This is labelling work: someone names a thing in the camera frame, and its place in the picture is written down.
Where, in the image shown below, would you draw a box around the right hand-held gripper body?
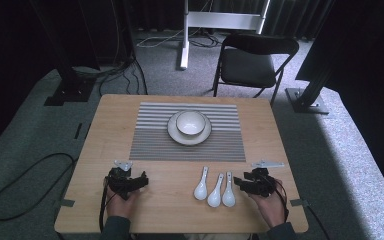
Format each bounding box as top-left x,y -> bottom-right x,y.
242,159 -> 285,198

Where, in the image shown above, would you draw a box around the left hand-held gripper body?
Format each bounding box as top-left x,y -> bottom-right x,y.
105,159 -> 142,201

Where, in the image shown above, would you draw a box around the person's left hand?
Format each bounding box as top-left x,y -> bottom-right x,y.
105,186 -> 141,220

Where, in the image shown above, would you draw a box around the person's right hand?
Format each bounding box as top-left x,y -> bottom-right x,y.
249,178 -> 288,230

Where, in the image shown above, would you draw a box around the white ceramic spoon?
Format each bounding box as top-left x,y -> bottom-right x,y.
193,166 -> 210,202
221,171 -> 237,208
206,172 -> 225,209

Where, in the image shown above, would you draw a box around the grey striped placemat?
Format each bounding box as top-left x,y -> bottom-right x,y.
128,101 -> 247,163

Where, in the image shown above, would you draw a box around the white ceramic plate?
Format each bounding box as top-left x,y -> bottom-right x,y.
166,111 -> 213,147

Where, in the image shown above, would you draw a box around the white ceramic bowl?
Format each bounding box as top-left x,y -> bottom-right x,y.
175,110 -> 208,137

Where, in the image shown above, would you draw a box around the black metal stand grey base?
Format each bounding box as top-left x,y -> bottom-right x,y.
284,59 -> 334,116

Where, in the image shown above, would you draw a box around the black folding chair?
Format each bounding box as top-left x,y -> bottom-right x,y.
212,32 -> 300,107

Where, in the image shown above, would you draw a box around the right hand-held gripper cable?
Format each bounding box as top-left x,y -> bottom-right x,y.
263,174 -> 290,223

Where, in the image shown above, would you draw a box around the hand-held gripper cable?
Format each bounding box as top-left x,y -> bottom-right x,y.
98,176 -> 118,233
263,174 -> 290,223

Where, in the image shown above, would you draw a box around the left hand-held gripper cable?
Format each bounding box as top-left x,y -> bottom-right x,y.
98,176 -> 118,233

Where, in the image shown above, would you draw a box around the black looped floor cable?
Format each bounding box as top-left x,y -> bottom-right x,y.
0,152 -> 77,222

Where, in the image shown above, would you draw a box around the black floor cable bundle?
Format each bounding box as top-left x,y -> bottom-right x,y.
72,54 -> 149,98

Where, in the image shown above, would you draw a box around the white floor cable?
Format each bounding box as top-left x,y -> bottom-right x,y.
135,28 -> 203,49

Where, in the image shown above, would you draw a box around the white metal desk frame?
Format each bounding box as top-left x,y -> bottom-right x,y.
179,0 -> 272,71

